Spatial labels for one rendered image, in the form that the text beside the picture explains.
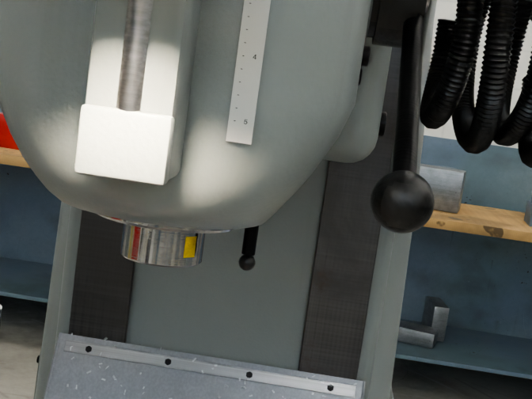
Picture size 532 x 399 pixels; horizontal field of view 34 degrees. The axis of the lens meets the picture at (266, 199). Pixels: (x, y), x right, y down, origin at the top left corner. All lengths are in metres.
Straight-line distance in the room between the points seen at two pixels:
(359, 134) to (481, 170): 4.18
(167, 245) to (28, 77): 0.12
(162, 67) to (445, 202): 3.86
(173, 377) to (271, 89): 0.55
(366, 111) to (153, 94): 0.25
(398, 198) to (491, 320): 4.52
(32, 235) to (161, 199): 4.62
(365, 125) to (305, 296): 0.33
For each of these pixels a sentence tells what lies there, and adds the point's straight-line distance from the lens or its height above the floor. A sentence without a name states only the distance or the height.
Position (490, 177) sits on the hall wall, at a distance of 4.78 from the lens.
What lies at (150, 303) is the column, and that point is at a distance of 0.92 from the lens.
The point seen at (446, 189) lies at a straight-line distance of 4.21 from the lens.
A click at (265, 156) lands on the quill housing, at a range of 0.42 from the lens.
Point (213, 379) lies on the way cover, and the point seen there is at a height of 1.08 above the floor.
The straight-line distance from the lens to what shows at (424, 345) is 4.29.
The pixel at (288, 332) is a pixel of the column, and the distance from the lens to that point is 0.90.
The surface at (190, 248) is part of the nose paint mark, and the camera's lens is 0.50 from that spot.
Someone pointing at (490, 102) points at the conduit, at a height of 1.40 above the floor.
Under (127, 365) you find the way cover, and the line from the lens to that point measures 0.92.
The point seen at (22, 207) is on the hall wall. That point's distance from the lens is 5.03.
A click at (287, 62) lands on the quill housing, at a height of 1.40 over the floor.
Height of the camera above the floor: 1.39
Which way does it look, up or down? 8 degrees down
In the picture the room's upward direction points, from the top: 8 degrees clockwise
